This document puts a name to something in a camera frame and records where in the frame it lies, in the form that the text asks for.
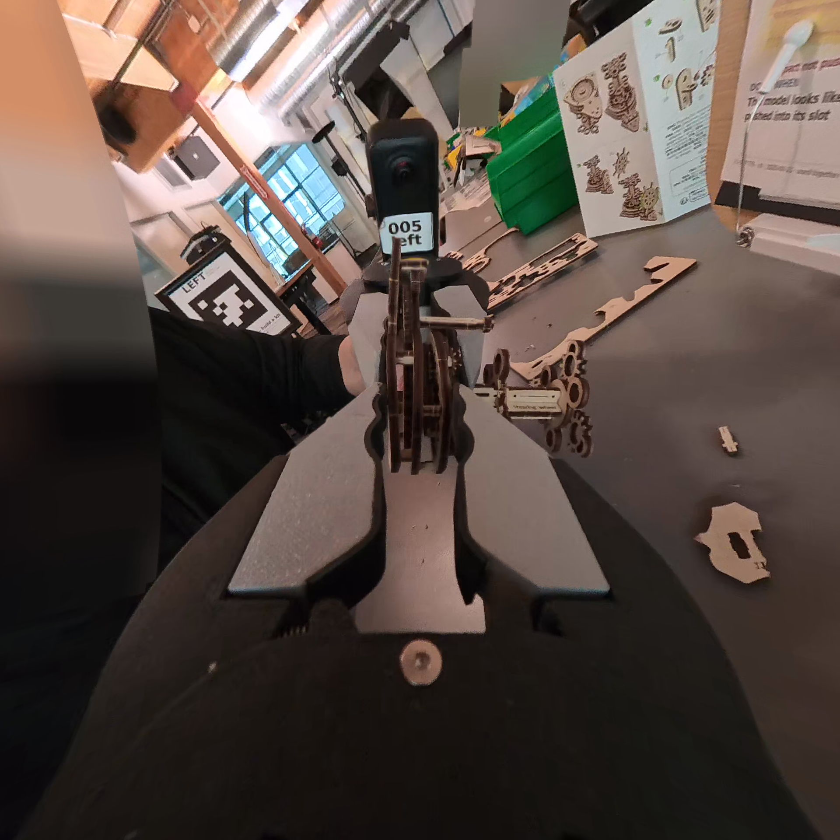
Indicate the person's black shirt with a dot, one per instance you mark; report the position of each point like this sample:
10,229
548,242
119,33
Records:
197,485

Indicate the black framed marker sign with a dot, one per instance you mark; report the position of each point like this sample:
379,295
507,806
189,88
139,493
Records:
223,302

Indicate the green plastic bin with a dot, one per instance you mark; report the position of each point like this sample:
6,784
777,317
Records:
531,177

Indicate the small wooden bracket piece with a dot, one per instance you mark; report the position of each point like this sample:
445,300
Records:
722,558

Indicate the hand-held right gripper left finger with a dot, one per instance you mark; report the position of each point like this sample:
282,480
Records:
302,525

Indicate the black softbox light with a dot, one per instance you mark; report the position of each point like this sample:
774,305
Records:
374,59

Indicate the wooden sheet with large cutouts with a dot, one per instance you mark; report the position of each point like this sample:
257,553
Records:
476,262

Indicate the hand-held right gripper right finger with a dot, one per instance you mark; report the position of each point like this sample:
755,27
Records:
538,525

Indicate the person's left forearm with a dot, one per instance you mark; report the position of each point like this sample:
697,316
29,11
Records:
262,374

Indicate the white printed kit box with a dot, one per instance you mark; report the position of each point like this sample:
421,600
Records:
610,164

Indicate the wavy wooden sheet offcut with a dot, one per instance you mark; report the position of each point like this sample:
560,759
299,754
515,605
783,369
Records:
623,305

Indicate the wooden gear model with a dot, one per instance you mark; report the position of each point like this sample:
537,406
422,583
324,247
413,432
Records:
525,400

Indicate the instruction sheet on stand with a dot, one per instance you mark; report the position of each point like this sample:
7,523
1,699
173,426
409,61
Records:
787,98

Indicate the small wooden peg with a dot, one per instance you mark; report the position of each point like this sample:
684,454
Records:
728,441

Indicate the wooden sheet with rectangular cutout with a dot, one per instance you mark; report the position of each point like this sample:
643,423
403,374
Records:
512,289

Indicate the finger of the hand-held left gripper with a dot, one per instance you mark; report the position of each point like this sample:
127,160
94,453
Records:
459,305
367,341

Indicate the black wall speaker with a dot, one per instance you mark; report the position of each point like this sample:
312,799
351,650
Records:
197,157

